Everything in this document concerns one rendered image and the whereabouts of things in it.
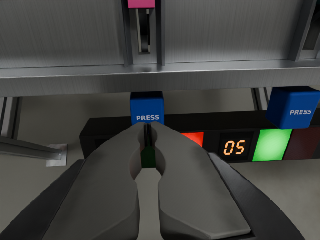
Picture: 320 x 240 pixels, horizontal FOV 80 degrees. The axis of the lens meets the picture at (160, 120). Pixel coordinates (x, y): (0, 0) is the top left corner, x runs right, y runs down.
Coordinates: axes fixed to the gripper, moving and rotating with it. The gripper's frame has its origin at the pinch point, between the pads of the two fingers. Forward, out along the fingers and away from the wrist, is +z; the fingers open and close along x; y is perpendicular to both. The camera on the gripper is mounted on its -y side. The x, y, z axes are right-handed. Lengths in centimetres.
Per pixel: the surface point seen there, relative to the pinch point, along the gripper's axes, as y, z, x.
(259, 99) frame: 16, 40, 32
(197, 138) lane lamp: 3.3, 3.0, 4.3
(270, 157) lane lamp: 5.9, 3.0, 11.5
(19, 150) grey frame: 27, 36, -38
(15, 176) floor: 50, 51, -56
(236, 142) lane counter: 4.0, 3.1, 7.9
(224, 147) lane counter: 4.4, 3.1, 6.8
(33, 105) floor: 28, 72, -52
